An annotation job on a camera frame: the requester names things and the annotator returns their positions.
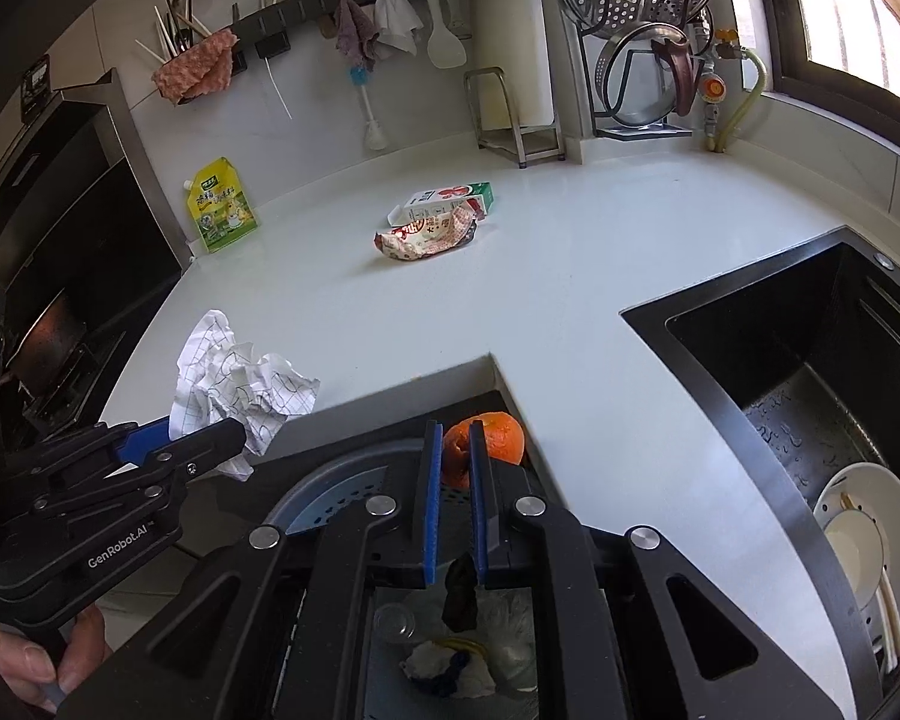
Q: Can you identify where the orange peel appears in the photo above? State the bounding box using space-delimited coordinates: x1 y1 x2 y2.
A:
442 411 525 491

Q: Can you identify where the clear plastic cup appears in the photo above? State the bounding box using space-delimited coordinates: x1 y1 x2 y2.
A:
374 603 418 645

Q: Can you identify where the red snack wrapper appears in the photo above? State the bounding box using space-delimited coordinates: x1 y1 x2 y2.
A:
374 206 479 262

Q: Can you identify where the white green milk carton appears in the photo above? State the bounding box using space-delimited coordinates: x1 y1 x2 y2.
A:
386 181 494 227

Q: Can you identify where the grey perforated trash bin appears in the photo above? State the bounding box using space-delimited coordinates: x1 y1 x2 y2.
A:
263 439 422 535

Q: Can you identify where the black kitchen sink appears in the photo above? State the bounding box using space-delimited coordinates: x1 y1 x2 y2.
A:
622 227 900 718

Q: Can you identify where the person's left hand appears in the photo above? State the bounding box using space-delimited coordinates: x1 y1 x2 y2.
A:
0 605 112 713

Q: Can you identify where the yellow green refill pouch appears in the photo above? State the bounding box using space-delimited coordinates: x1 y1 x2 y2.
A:
185 158 258 254

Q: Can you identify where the metal cutting board rack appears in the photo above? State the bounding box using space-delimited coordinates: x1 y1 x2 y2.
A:
463 67 567 169

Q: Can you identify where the white bottle brush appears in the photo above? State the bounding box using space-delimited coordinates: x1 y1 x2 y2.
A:
349 67 388 151

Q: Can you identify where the pink dish cloth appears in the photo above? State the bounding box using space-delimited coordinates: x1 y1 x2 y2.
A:
152 28 238 104

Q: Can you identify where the white bowl in sink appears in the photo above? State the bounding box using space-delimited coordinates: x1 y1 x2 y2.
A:
813 463 900 626

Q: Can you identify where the white rice paddle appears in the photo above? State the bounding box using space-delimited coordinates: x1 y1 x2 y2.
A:
427 0 468 70

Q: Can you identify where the glass pot lid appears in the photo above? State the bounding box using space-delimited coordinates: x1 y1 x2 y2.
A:
595 21 697 127

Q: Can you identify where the white cutting board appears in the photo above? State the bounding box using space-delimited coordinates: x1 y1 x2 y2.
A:
470 0 556 130

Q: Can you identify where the white hanging cloth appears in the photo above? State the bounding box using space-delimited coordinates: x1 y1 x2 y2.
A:
374 0 422 55

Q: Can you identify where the mauve hanging cloth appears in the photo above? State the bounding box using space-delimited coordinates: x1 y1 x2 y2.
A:
334 0 379 71

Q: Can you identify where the yellow gas hose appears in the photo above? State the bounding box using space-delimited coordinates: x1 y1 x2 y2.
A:
704 44 769 155

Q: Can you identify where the black wire dish rack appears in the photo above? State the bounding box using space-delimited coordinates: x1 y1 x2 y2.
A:
557 0 712 142

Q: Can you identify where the black wall utensil rail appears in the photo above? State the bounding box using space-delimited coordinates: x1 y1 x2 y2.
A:
172 0 463 77

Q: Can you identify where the window frame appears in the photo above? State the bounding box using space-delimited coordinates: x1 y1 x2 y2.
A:
763 0 900 148

